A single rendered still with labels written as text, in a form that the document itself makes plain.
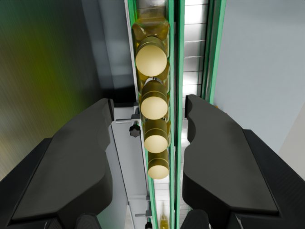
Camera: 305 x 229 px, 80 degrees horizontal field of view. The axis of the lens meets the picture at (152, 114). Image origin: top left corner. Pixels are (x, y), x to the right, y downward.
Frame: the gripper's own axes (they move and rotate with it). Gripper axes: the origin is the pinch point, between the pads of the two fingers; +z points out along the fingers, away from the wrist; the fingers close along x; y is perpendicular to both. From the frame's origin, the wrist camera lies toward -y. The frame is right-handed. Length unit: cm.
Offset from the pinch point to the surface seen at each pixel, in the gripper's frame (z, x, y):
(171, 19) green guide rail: 28.1, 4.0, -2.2
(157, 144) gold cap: 8.4, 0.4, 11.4
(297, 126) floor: 124, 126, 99
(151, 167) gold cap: 8.5, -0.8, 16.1
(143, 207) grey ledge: 37, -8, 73
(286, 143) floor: 124, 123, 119
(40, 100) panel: 6.3, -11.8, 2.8
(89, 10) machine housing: 39.6, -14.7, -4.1
